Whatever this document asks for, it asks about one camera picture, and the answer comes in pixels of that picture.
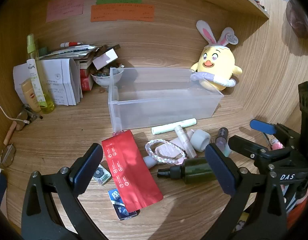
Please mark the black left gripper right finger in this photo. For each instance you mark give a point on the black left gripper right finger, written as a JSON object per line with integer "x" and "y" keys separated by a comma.
{"x": 256, "y": 209}

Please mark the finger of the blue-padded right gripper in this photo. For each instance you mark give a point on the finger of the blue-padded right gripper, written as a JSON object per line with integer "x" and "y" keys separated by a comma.
{"x": 264, "y": 127}

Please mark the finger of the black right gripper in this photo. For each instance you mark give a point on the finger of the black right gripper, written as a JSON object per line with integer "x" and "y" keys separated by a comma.
{"x": 262, "y": 157}

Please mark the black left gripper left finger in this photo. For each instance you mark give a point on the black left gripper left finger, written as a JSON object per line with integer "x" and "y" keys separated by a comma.
{"x": 40, "y": 217}

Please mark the purple lip gloss tube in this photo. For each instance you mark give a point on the purple lip gloss tube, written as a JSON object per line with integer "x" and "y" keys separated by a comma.
{"x": 221, "y": 141}

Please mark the white tape roll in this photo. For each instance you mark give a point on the white tape roll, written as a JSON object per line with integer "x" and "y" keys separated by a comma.
{"x": 200, "y": 139}

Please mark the dark green spray bottle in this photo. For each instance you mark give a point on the dark green spray bottle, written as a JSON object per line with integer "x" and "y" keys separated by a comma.
{"x": 190, "y": 171}

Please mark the pale pink lip balm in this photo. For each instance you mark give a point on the pale pink lip balm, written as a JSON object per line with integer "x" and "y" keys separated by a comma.
{"x": 184, "y": 139}

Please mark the small patterned sachet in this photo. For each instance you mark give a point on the small patterned sachet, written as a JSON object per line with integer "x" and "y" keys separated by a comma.
{"x": 101, "y": 175}

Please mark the blue Max staples box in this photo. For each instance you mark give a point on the blue Max staples box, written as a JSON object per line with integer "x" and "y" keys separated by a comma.
{"x": 119, "y": 206}

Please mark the red foil pouch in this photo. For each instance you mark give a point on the red foil pouch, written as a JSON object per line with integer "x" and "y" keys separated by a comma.
{"x": 131, "y": 176}

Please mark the mint green tube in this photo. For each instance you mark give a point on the mint green tube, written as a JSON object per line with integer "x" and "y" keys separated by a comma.
{"x": 170, "y": 127}

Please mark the pink cream tube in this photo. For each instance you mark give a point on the pink cream tube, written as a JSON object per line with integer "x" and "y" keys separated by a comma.
{"x": 166, "y": 151}

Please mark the eyeglasses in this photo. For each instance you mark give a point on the eyeglasses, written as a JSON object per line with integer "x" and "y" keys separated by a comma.
{"x": 7, "y": 155}

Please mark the yellow chick bunny plush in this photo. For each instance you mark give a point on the yellow chick bunny plush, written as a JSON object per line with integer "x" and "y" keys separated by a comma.
{"x": 216, "y": 64}

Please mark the yellow green spray bottle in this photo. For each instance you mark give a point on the yellow green spray bottle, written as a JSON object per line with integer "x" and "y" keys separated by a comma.
{"x": 38, "y": 78}

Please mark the beige cream tube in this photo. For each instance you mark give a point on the beige cream tube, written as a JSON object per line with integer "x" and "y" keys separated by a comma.
{"x": 30, "y": 97}

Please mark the clear plastic storage bin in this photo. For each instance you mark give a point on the clear plastic storage bin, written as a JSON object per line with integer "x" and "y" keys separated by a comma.
{"x": 141, "y": 97}

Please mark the folded white paper leaflets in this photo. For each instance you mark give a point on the folded white paper leaflets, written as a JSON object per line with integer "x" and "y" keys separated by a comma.
{"x": 63, "y": 80}

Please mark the white bowl of stones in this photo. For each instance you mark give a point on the white bowl of stones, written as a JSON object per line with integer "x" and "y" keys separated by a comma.
{"x": 104, "y": 76}

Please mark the stack of books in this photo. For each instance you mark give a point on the stack of books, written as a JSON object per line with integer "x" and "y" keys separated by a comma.
{"x": 83, "y": 56}

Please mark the small white cardboard box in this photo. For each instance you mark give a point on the small white cardboard box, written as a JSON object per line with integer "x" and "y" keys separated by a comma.
{"x": 104, "y": 59}

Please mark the red white marker pen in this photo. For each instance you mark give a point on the red white marker pen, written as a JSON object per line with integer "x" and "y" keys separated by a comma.
{"x": 70, "y": 44}

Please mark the orange sticky note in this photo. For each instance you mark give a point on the orange sticky note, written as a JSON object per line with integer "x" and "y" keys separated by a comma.
{"x": 122, "y": 11}

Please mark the green sticky note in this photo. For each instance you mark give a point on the green sticky note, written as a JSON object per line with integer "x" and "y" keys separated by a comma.
{"x": 119, "y": 0}

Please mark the pink sticky note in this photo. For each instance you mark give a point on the pink sticky note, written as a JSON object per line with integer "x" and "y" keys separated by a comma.
{"x": 61, "y": 9}

